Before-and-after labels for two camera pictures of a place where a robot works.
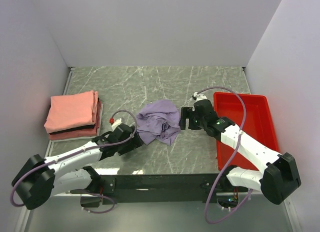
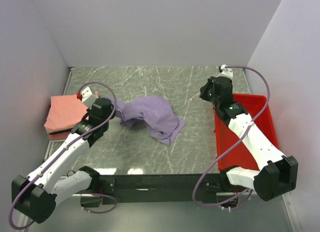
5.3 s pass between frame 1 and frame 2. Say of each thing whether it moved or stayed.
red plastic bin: stayed
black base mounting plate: stayed
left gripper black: moved
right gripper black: moved
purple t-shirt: moved
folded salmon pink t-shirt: stayed
